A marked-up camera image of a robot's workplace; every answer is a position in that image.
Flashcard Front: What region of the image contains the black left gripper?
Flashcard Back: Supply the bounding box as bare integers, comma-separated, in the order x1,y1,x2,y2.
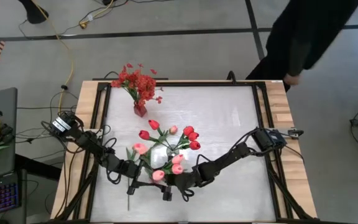
118,160,173,202

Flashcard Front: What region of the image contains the red artificial tulip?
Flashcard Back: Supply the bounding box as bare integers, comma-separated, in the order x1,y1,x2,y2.
148,119,172,150
177,140,202,151
175,125,195,149
178,132,200,149

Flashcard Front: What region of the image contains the red small-blossom flower bunch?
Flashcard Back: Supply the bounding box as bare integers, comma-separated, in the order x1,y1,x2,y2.
134,73,157,105
110,63,136,94
137,63,165,105

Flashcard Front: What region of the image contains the red glass vase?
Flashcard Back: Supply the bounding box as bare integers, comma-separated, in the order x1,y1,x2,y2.
133,101,148,118

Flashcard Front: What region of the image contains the black floor bar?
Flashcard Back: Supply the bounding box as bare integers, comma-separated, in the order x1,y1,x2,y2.
91,77,170,82

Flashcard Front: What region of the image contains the black computer mouse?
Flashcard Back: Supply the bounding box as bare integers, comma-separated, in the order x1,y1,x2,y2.
0,123,14,135

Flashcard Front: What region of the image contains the person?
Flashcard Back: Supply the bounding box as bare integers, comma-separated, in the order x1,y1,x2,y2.
246,0,358,93

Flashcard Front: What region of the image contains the black chair base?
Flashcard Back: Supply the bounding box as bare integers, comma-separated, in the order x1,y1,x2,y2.
17,0,49,25

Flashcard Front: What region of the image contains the black aluminium table frame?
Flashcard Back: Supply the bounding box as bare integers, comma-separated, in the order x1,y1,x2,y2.
54,81,319,224

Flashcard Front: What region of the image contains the black arched cable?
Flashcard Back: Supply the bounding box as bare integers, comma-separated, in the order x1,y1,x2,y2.
103,70,122,80

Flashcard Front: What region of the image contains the black floor cable cluster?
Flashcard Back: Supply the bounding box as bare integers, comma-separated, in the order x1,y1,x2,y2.
16,90,82,156

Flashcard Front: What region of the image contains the yellow floor cable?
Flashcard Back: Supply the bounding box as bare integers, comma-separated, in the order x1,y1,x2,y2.
31,0,74,118

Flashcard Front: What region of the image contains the yellow cable with plug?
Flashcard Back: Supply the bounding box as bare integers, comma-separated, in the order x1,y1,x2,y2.
78,0,115,29

